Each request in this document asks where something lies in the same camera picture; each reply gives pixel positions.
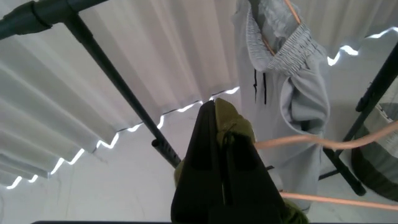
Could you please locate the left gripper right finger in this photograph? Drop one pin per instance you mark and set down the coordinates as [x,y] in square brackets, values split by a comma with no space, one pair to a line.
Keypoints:
[252,189]

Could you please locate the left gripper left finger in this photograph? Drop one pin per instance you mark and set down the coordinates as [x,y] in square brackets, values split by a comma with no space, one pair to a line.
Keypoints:
[199,180]

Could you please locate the green garment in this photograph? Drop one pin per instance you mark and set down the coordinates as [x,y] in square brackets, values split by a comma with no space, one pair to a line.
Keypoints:
[230,121]

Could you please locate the pale grey shorts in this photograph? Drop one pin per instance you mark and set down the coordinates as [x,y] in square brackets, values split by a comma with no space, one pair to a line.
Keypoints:
[298,102]

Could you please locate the black clothes rack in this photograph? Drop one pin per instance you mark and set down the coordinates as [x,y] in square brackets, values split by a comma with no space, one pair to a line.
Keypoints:
[124,90]

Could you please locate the white laundry basket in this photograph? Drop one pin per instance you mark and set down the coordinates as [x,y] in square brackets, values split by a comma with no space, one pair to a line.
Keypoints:
[379,168]

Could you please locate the white curtain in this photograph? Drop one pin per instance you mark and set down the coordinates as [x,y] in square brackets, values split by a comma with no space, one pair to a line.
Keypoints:
[109,46]

